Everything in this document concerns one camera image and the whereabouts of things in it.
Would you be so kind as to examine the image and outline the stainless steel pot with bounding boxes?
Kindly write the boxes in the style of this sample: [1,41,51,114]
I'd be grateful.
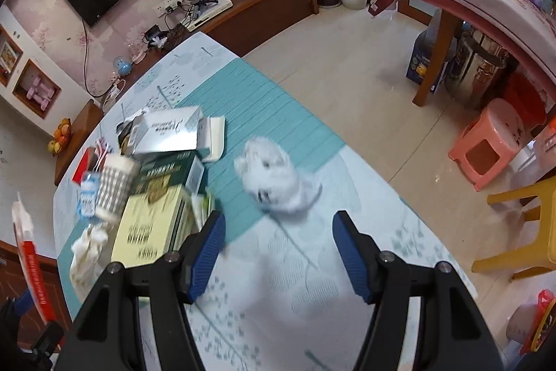
[443,30,511,111]

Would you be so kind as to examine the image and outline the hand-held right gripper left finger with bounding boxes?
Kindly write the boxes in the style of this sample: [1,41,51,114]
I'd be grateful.
[54,211,227,371]

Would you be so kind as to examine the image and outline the pile of assorted fruit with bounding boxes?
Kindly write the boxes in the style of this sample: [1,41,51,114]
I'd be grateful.
[51,118,72,154]

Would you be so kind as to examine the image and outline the black gold crumpled wrapper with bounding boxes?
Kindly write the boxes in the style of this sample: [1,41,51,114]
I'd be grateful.
[116,119,140,156]

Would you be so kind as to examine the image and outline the black tangled cables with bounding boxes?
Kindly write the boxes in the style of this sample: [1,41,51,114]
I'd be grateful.
[163,0,218,41]

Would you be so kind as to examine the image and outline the clear plastic bottle blue label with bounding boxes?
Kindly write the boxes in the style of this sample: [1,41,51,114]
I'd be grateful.
[77,171,105,219]

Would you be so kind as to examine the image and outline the dark green cardboard box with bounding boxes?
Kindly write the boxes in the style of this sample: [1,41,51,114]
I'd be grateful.
[130,151,206,202]

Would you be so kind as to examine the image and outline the pink plastic bin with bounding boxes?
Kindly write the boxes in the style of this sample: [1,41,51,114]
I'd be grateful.
[506,301,543,348]

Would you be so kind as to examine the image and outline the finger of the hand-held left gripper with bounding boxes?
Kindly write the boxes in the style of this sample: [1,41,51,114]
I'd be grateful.
[9,290,65,371]

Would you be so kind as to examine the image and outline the teal white printed tablecloth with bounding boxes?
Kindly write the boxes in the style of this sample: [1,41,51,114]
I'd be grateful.
[52,31,479,371]

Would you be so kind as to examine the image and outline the pale yellow green box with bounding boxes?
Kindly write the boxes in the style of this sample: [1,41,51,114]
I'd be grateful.
[111,184,196,272]

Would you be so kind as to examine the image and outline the blue cardboard box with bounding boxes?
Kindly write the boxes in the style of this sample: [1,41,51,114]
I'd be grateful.
[406,30,457,94]

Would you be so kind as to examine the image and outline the framed picture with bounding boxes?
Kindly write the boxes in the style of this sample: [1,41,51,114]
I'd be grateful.
[0,42,20,70]

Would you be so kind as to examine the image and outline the white charger with cable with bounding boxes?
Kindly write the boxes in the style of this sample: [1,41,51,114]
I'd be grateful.
[102,78,128,111]

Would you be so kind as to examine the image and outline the cream tissue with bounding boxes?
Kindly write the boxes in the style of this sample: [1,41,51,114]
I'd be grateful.
[69,223,111,298]

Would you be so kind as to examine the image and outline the wooden dining table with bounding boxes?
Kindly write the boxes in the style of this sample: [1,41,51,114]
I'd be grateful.
[408,0,556,107]

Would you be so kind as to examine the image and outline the pink plastic stool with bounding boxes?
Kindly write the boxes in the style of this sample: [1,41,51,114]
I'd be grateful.
[448,98,537,193]

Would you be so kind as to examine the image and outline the yellow plastic chair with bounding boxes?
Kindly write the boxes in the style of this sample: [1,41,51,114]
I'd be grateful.
[471,169,556,280]

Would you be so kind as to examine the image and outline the white set-top box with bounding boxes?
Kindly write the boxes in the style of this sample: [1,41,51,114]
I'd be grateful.
[187,0,233,32]

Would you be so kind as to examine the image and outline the small black white gadget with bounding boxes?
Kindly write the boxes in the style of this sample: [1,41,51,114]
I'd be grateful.
[145,25,170,49]

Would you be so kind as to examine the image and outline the black television power cable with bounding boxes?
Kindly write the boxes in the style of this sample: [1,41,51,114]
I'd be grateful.
[82,18,114,98]

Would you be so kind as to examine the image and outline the white plush toy dog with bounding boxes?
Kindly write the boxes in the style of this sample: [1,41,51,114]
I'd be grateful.
[234,136,324,215]

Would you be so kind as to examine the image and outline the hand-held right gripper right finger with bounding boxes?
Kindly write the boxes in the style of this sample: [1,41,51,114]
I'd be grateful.
[332,210,505,371]

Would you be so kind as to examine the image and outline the small wooden side cabinet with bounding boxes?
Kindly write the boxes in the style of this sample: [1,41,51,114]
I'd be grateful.
[54,99,105,186]

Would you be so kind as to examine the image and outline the silver cardboard box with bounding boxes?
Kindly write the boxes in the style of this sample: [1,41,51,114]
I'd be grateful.
[130,106,227,163]

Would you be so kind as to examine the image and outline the white grey checkered paper cup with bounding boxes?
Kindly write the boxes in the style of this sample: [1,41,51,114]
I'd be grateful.
[93,154,142,221]

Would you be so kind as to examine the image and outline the fruit basket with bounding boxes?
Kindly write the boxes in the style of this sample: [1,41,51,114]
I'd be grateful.
[50,118,72,156]

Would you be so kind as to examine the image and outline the red white plastic bag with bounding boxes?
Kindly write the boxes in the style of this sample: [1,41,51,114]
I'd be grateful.
[11,191,59,324]

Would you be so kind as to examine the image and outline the green white small packet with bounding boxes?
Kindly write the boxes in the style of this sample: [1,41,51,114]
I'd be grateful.
[191,191,218,233]

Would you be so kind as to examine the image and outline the long wooden television cabinet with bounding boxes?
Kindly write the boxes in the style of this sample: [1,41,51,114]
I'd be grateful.
[93,0,321,111]

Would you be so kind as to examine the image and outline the red plastic bucket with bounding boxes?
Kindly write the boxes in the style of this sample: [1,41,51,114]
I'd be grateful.
[504,71,548,132]

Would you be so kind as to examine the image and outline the small red gift bag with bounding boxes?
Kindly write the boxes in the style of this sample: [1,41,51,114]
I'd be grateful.
[72,138,114,185]

